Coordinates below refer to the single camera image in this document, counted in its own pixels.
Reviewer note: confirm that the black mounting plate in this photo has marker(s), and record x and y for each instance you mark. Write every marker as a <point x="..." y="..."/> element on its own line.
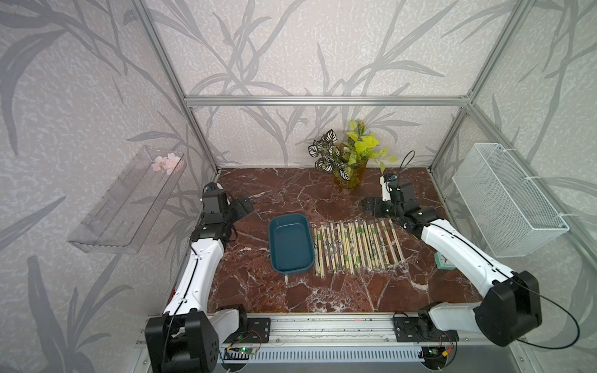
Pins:
<point x="413" y="329"/>
<point x="257" y="331"/>

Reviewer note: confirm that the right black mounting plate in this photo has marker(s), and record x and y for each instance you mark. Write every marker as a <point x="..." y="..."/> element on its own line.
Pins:
<point x="413" y="329"/>

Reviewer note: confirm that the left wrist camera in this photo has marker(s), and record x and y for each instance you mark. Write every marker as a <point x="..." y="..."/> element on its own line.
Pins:
<point x="214" y="198"/>

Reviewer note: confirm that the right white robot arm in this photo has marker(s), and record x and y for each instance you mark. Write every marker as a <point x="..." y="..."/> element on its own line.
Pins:
<point x="510" y="307"/>

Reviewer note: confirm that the chopstick pair fourteenth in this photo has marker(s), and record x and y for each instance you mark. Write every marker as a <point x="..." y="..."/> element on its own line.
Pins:
<point x="328" y="250"/>

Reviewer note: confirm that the chopstick pair thirteenth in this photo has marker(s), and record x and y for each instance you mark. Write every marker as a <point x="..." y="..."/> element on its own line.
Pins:
<point x="333" y="251"/>

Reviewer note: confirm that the teal storage box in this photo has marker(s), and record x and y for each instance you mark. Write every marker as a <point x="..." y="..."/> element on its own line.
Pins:
<point x="290" y="243"/>

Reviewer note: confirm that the chopstick pair sixteenth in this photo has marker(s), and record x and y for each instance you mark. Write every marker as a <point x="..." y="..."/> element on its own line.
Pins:
<point x="316" y="251"/>

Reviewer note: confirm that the aluminium frame post right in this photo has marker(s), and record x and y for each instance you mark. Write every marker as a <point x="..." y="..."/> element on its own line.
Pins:
<point x="515" y="20"/>

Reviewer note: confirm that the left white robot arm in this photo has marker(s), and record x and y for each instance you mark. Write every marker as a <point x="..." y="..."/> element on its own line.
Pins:
<point x="186" y="338"/>

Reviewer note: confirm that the white wire mesh basket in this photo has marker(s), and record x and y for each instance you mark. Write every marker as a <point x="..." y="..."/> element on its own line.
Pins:
<point x="512" y="213"/>

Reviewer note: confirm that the left circuit board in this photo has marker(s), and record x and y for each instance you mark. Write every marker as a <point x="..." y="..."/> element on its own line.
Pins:
<point x="238" y="353"/>

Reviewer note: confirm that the pink artificial flower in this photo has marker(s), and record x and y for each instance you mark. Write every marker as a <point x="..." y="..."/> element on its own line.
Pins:
<point x="168" y="164"/>

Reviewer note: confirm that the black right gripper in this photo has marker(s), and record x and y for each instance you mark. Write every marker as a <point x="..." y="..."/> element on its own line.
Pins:
<point x="377" y="202"/>

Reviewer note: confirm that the aluminium frame post left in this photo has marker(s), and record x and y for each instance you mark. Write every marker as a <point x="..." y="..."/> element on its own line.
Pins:
<point x="144" y="17"/>

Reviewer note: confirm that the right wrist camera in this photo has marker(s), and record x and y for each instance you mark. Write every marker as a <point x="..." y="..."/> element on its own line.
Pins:
<point x="390" y="187"/>

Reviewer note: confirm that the chopstick pair fifteenth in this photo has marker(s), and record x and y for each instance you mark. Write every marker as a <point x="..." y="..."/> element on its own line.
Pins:
<point x="322" y="255"/>

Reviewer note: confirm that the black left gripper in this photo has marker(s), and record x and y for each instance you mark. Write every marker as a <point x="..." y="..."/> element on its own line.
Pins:
<point x="241" y="210"/>

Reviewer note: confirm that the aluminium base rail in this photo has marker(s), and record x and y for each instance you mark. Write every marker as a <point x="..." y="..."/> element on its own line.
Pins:
<point x="332" y="330"/>

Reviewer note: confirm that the circuit board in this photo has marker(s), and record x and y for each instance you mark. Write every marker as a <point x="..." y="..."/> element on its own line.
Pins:
<point x="435" y="359"/>
<point x="238" y="353"/>

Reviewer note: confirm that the aluminium frame crossbar back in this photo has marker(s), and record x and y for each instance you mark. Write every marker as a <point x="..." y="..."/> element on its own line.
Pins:
<point x="335" y="101"/>

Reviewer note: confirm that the aluminium frame post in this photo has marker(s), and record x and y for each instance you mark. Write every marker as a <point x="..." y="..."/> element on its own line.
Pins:
<point x="144" y="17"/>
<point x="515" y="20"/>

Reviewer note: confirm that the amber glass vase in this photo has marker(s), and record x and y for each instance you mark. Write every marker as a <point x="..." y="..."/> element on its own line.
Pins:
<point x="349" y="176"/>

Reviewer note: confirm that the right circuit board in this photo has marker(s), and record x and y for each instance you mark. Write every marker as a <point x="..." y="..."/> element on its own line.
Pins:
<point x="435" y="359"/>

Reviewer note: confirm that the clear acrylic wall shelf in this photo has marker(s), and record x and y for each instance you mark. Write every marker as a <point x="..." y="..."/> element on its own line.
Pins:
<point x="123" y="218"/>

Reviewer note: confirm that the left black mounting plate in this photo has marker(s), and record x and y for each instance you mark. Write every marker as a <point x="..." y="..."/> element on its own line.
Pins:
<point x="257" y="331"/>

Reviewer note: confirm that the green artificial plant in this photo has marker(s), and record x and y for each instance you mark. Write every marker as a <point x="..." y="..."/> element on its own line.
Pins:
<point x="359" y="145"/>

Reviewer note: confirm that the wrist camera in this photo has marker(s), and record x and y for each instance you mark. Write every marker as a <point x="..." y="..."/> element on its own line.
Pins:
<point x="390" y="187"/>
<point x="214" y="198"/>

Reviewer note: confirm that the small green square clock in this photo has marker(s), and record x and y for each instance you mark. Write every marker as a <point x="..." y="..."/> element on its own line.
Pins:
<point x="443" y="263"/>

